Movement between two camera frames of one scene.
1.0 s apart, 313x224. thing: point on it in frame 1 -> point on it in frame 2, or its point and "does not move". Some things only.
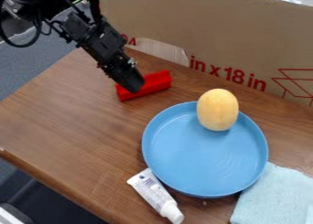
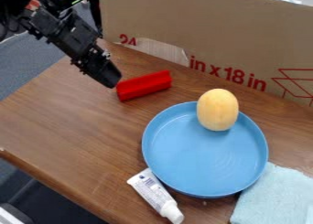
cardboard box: (245, 37) does not move
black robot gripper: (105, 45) -> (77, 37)
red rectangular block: (156, 81) does not move
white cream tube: (154, 191) does not move
